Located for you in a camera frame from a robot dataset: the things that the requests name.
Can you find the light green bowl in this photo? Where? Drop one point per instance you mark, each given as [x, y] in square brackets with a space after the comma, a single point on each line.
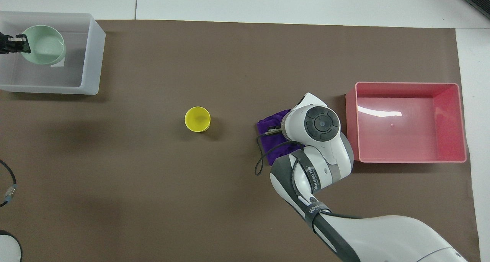
[46, 43]

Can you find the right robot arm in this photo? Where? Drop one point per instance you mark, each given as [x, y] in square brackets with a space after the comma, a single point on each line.
[321, 124]

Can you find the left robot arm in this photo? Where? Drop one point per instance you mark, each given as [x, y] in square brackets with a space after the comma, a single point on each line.
[7, 246]

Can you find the translucent white plastic box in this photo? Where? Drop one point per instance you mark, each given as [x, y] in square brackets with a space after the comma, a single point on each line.
[90, 55]

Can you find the pink plastic box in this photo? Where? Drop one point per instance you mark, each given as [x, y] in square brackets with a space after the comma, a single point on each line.
[402, 135]

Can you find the yellow cup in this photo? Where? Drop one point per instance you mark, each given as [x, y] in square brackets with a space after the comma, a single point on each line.
[197, 118]

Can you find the purple cloth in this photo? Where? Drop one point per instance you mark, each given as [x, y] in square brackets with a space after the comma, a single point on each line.
[275, 118]

